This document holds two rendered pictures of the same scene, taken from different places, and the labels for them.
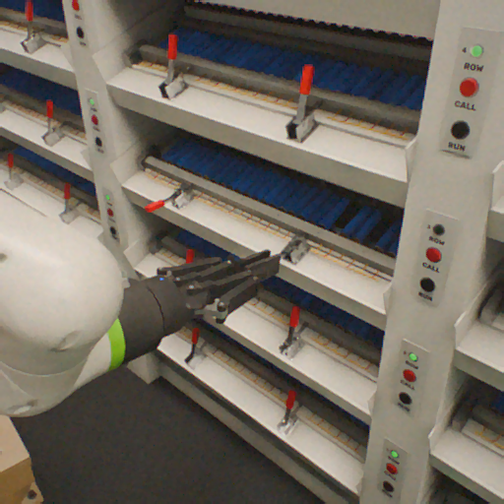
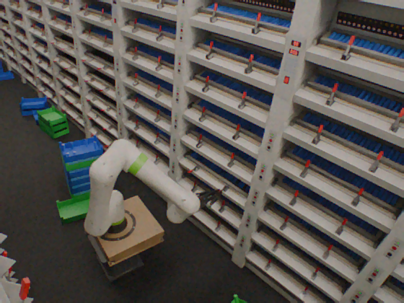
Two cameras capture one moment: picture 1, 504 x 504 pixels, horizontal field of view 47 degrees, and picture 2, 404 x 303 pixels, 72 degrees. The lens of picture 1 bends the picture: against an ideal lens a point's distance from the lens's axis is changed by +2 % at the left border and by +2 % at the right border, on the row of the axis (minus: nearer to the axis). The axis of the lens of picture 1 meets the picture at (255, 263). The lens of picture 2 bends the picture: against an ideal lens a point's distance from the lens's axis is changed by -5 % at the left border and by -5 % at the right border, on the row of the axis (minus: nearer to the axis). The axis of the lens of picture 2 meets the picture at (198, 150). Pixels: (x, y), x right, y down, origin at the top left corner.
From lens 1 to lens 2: 1.04 m
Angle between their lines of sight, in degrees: 2
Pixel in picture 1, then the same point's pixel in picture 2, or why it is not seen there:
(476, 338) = (262, 213)
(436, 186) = (256, 185)
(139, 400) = not seen: hidden behind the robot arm
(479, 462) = (261, 239)
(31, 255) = (189, 200)
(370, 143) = (244, 171)
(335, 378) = (231, 218)
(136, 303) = not seen: hidden behind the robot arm
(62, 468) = not seen: hidden behind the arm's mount
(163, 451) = (180, 233)
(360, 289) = (239, 200)
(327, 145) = (235, 169)
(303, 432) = (221, 231)
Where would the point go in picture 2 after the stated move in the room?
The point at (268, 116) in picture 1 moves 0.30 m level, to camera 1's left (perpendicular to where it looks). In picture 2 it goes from (222, 159) to (174, 154)
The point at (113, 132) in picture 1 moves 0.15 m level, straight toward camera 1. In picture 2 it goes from (179, 148) to (183, 161)
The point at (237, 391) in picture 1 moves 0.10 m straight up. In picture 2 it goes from (203, 218) to (205, 209)
